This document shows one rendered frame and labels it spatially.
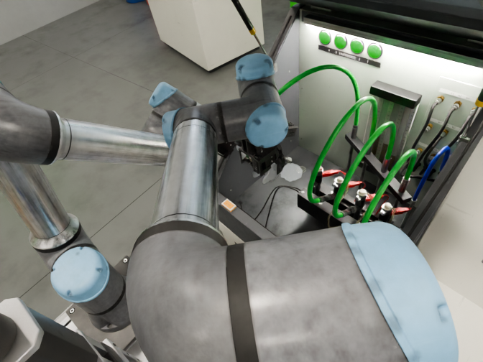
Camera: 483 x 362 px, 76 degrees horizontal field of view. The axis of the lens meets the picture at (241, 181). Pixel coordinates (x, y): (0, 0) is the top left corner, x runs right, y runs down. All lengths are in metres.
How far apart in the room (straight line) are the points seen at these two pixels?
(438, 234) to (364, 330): 0.76
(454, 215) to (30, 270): 2.58
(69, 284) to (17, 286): 1.94
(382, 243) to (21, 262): 2.75
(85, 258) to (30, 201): 0.17
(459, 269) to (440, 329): 0.77
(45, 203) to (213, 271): 0.63
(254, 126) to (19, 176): 0.48
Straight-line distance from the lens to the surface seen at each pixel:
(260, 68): 0.61
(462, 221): 0.92
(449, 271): 1.02
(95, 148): 0.64
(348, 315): 0.22
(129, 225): 2.54
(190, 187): 0.35
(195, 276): 0.23
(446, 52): 0.98
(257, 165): 0.74
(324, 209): 1.10
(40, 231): 0.86
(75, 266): 0.83
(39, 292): 2.62
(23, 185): 0.78
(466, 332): 1.02
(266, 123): 0.52
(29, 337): 0.46
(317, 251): 0.23
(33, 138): 0.59
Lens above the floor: 1.87
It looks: 48 degrees down
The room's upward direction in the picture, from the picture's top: 12 degrees counter-clockwise
